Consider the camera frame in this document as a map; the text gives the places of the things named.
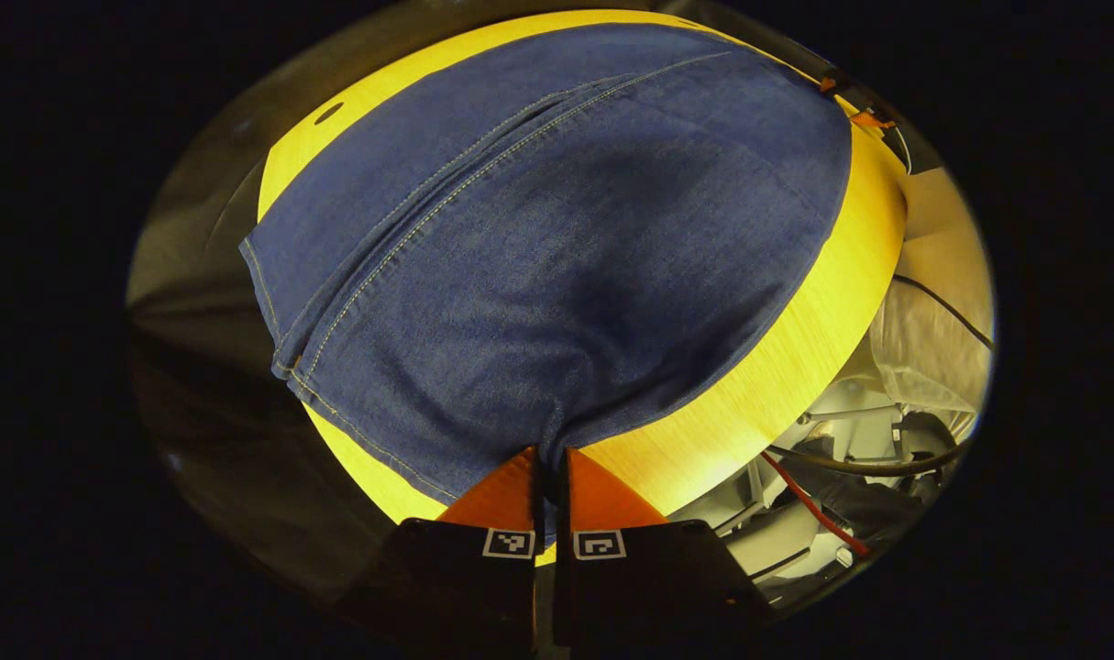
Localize blue denim jeans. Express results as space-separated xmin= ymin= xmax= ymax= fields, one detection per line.
xmin=240 ymin=23 xmax=854 ymax=551

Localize thick black hose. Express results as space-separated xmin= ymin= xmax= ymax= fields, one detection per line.
xmin=766 ymin=438 xmax=972 ymax=479

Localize thin black cable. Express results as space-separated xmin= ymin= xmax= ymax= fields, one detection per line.
xmin=891 ymin=273 xmax=996 ymax=352

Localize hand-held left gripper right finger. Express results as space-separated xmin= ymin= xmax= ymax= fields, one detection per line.
xmin=555 ymin=446 xmax=778 ymax=654

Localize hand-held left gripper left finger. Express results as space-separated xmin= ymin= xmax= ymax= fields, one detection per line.
xmin=335 ymin=446 xmax=546 ymax=659

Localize red cable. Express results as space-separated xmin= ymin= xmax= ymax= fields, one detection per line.
xmin=760 ymin=451 xmax=872 ymax=560

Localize person's beige trousers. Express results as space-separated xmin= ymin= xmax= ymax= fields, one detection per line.
xmin=868 ymin=168 xmax=996 ymax=413

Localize black backdrop cloth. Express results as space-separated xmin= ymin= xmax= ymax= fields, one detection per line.
xmin=126 ymin=55 xmax=411 ymax=606

